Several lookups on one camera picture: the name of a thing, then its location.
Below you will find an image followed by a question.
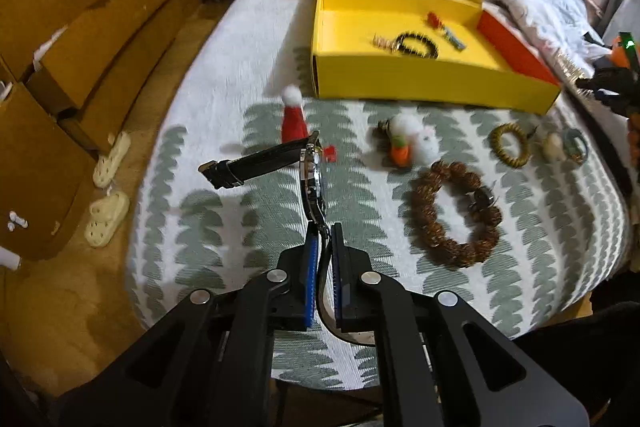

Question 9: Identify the yellow cardboard box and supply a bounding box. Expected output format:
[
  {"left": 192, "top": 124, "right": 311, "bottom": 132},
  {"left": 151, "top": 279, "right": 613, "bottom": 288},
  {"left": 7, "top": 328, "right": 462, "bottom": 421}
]
[{"left": 310, "top": 0, "right": 563, "bottom": 115}]

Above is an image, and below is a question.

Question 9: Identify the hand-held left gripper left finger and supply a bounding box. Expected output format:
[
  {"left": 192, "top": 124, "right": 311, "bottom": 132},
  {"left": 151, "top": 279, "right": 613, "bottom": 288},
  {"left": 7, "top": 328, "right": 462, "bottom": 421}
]
[{"left": 60, "top": 224, "right": 321, "bottom": 427}]

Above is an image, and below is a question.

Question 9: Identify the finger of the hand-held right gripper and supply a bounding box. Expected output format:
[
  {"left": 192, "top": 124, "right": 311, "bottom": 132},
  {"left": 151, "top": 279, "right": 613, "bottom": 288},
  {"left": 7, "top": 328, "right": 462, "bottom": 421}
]
[{"left": 575, "top": 69, "right": 638, "bottom": 112}]

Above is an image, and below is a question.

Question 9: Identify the red santa hat clip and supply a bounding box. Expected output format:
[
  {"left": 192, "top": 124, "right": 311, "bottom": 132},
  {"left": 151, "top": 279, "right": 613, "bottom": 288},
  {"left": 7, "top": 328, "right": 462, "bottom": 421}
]
[{"left": 280, "top": 86, "right": 340, "bottom": 162}]

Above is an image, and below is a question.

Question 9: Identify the white plush keychain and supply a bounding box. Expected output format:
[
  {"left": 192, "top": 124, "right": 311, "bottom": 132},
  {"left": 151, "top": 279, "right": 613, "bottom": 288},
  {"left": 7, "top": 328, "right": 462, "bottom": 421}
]
[{"left": 376, "top": 114, "right": 441, "bottom": 168}]

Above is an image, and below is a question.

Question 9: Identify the black bead bracelet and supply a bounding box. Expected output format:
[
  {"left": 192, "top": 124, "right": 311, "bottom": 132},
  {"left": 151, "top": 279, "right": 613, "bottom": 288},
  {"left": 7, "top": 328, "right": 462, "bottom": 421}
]
[{"left": 392, "top": 32, "right": 440, "bottom": 60}]

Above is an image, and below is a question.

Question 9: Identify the brown bead bracelet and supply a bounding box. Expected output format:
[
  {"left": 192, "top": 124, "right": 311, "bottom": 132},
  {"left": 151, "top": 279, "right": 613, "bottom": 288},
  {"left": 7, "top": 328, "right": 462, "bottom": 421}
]
[{"left": 411, "top": 161, "right": 503, "bottom": 268}]

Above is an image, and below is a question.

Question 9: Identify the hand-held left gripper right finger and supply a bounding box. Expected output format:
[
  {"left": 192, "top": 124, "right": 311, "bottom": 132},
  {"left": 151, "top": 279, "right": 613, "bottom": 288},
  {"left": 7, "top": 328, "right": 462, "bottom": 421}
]
[{"left": 331, "top": 223, "right": 586, "bottom": 427}]

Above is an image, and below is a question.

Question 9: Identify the cream slipper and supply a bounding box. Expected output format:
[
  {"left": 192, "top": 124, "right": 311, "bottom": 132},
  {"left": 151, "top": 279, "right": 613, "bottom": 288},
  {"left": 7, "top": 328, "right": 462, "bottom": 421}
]
[
  {"left": 92, "top": 132, "right": 132, "bottom": 188},
  {"left": 85, "top": 192, "right": 130, "bottom": 249}
]

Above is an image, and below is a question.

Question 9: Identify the blue hair clip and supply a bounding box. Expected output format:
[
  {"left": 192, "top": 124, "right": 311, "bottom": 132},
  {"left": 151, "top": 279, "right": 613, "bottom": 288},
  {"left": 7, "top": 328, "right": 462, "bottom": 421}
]
[{"left": 442, "top": 27, "right": 466, "bottom": 50}]

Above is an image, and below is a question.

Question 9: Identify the black strap wristwatch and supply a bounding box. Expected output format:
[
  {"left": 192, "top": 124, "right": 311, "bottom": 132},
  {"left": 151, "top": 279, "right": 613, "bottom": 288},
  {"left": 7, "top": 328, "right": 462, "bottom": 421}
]
[{"left": 198, "top": 132, "right": 381, "bottom": 348}]

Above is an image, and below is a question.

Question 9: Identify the blue hair tie white charm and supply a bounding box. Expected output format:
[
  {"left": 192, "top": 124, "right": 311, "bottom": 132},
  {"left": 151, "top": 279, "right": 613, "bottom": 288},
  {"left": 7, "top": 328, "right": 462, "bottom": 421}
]
[{"left": 542, "top": 127, "right": 591, "bottom": 165}]

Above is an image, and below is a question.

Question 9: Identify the wooden wardrobe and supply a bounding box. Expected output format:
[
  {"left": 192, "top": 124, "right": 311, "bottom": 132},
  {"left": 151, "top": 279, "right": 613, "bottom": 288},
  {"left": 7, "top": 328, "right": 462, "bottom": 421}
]
[{"left": 0, "top": 0, "right": 211, "bottom": 260}]

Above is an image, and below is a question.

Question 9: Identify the olive coil hair tie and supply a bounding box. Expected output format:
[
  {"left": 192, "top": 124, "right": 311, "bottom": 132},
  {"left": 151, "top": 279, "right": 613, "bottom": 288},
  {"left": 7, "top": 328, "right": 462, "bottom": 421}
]
[{"left": 489, "top": 123, "right": 531, "bottom": 168}]

